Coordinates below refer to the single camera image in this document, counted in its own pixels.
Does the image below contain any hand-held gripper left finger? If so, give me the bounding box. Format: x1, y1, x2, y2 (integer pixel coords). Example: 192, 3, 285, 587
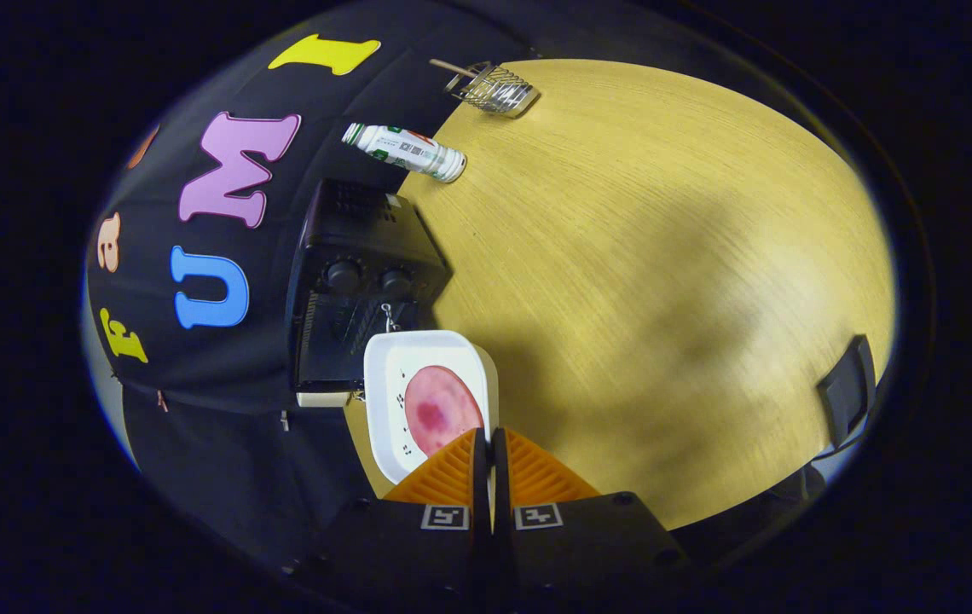
286, 428, 491, 614

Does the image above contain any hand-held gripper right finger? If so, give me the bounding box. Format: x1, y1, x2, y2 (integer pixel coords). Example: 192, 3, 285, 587
490, 426, 691, 614

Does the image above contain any pink ham slice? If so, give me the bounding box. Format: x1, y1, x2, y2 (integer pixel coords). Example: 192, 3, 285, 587
403, 365, 485, 457

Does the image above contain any white square plate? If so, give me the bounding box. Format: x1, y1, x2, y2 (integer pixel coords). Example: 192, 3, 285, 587
363, 330, 500, 485

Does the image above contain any black toaster oven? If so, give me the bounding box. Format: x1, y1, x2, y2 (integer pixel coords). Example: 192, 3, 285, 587
286, 177, 451, 397

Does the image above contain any white bottle green label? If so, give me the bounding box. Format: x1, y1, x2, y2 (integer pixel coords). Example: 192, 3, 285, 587
341, 123, 468, 184

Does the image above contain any black backdrop cloth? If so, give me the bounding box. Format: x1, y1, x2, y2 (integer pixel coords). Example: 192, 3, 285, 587
85, 0, 538, 547

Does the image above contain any wire mesh holder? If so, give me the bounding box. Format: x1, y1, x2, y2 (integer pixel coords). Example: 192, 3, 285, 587
445, 61, 541, 118

